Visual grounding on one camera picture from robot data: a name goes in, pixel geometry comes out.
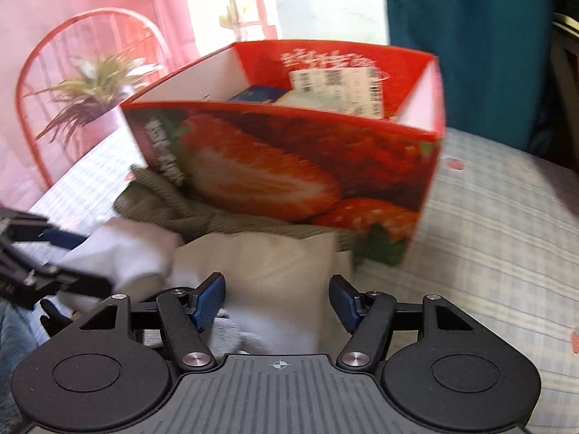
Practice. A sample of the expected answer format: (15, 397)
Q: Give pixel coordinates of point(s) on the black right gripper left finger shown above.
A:
(208, 298)

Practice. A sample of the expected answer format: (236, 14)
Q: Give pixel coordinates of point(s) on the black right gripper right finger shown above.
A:
(346, 302)

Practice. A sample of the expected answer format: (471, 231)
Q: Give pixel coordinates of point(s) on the beige cloth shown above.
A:
(276, 289)

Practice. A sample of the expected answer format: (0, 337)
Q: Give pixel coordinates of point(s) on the white cloth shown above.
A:
(135, 257)

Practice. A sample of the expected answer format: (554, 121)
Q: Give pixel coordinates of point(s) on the dark blue cloth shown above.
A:
(260, 94)

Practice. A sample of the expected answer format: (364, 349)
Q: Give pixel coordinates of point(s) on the olive knitted cloth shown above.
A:
(152, 199)

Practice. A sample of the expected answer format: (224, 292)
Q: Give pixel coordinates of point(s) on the plaid bed sheet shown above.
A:
(498, 237)

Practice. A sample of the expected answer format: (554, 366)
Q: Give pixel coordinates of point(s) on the red strawberry cardboard box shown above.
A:
(353, 144)

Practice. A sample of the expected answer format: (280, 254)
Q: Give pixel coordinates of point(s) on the pink printed backdrop curtain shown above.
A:
(67, 65)

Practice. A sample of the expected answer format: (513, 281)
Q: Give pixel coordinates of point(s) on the teal curtain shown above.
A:
(492, 55)

